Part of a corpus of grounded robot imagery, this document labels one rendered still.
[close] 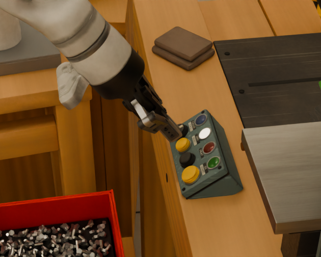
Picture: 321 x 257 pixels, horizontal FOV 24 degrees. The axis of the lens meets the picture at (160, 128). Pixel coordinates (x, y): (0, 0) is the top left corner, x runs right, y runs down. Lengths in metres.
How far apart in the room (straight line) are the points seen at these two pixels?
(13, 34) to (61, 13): 0.61
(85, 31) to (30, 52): 0.59
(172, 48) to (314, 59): 0.28
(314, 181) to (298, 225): 0.07
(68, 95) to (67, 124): 0.56
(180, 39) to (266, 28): 0.23
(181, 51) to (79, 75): 0.47
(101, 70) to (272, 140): 0.23
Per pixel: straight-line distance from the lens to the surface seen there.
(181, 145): 1.18
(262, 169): 0.86
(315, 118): 1.20
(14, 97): 1.45
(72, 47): 0.93
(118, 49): 0.95
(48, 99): 1.47
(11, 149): 1.56
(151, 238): 2.00
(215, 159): 1.13
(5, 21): 1.50
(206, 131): 1.18
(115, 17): 1.79
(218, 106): 1.32
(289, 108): 1.33
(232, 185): 1.14
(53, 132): 1.55
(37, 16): 0.92
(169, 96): 1.34
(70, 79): 0.98
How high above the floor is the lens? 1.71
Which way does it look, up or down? 39 degrees down
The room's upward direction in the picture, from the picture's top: straight up
